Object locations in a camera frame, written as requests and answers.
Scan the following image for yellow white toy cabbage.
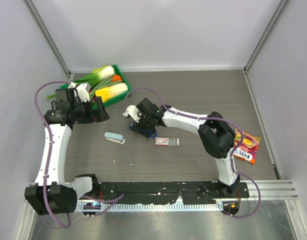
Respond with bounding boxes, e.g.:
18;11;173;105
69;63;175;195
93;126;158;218
95;83;129;103

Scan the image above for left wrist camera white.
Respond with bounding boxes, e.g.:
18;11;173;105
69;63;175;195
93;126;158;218
68;82;91;103

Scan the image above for red white staple box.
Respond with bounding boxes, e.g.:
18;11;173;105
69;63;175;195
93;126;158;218
155;137;180;146

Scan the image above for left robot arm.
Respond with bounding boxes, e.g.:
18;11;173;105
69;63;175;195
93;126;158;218
24;83;110;216

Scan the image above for green plastic tray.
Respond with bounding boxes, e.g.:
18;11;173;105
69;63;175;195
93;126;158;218
73;64;132;109

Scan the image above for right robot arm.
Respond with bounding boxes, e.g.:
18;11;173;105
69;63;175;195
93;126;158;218
123;98;241;198

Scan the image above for light blue small stapler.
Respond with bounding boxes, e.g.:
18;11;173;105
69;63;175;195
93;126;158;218
104;132;125;144

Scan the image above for green toy long beans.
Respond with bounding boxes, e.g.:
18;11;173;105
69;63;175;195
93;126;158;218
89;77;117;98

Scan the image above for green white toy bok choy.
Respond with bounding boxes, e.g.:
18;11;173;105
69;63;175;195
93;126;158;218
76;65;115;87

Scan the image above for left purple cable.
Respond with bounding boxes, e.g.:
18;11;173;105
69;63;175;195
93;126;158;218
34;80;125;229

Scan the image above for small orange toy carrot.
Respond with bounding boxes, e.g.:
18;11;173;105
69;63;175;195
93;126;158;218
112;74;122;82

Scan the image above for white slotted cable duct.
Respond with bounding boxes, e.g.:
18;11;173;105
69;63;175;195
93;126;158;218
75;201;223;213

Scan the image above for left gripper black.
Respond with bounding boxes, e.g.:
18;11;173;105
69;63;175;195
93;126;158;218
71;96;109;124

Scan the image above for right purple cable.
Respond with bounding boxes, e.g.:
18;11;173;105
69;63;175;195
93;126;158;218
123;87;261;219

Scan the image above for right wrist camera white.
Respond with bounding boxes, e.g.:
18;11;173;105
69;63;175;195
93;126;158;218
122;105;143;123

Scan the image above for colourful candy bag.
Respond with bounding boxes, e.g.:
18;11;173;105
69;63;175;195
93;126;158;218
233;132;261;165

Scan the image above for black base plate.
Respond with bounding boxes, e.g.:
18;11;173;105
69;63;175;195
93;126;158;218
98;181;250;205

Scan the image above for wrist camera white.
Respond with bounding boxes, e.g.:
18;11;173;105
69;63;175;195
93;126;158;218
122;105;143;123
68;82;91;103

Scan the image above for purple cable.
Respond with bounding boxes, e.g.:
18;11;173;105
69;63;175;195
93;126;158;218
34;80;125;229
123;87;261;219

